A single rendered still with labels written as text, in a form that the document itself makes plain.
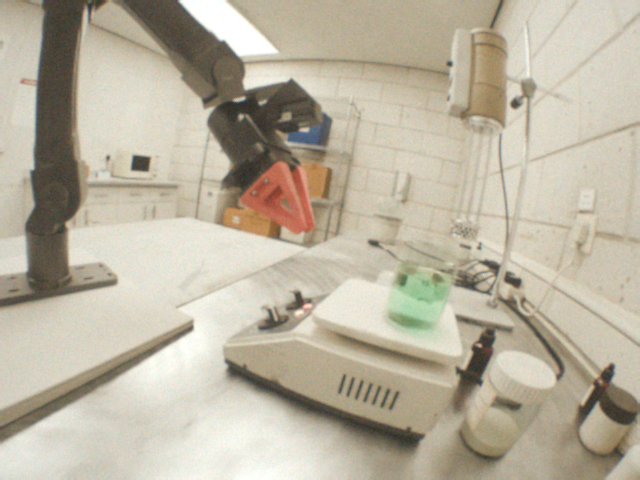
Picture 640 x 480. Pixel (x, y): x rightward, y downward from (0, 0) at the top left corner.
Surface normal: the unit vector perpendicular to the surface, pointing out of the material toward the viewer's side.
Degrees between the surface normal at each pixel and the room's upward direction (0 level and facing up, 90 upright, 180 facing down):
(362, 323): 0
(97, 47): 90
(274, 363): 90
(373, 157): 90
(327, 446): 0
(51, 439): 0
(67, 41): 95
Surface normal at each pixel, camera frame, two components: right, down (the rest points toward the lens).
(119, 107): 0.94, 0.22
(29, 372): 0.22, -0.96
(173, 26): 0.55, 0.27
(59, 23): 0.57, 0.47
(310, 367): -0.36, 0.11
